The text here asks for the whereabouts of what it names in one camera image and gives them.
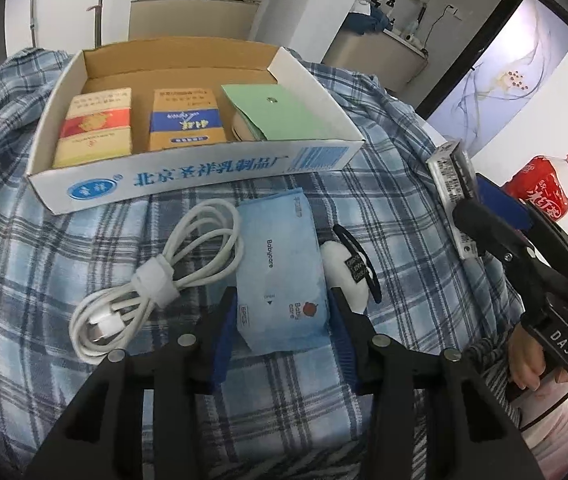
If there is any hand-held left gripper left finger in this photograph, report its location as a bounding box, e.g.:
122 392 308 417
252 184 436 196
24 290 239 480

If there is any dark blue cloth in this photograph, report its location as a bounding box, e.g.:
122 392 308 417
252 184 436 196
346 2 392 36

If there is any grey striped clothing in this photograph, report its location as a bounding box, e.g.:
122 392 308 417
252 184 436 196
464 337 525 426

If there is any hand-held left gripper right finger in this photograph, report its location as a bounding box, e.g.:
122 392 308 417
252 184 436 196
326 285 545 480

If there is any marbled glass door panel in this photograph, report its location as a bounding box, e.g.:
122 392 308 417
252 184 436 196
426 0 568 157

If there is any white barcode label box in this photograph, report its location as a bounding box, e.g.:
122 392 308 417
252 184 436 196
426 141 480 261

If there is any silver mop pole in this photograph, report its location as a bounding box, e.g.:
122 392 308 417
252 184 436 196
28 0 42 48

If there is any pink garment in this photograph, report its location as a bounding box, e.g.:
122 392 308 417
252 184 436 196
519 400 568 466

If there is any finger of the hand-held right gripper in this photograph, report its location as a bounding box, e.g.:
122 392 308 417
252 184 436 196
453 200 561 307
475 172 568 274

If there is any black door frame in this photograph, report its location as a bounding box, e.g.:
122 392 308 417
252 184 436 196
416 0 532 117

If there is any light blue wipes pack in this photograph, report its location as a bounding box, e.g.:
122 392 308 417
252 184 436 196
235 187 332 353

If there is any green card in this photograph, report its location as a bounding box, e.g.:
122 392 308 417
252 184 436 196
220 82 342 142

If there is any orange box with blue label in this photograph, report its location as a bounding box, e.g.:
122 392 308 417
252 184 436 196
148 87 227 152

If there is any grey pole with hook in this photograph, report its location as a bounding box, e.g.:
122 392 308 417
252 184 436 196
88 0 109 48

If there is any blue plaid blanket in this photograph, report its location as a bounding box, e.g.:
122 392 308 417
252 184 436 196
0 47 530 480

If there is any yellow box with red band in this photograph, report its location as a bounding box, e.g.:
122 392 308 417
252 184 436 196
52 87 133 169

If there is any white cardboard box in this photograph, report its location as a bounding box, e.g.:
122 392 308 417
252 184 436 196
26 35 365 215

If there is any red iced tea bottle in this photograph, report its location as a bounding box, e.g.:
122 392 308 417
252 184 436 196
503 149 568 223

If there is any person's right hand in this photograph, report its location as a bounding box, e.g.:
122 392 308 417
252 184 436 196
506 327 568 391

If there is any white coiled cable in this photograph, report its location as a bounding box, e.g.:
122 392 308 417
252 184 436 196
70 199 243 365

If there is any white plush with black loop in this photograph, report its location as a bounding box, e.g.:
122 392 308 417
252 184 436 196
321 225 382 313

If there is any beige bathroom vanity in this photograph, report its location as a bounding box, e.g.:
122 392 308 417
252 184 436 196
323 27 430 96

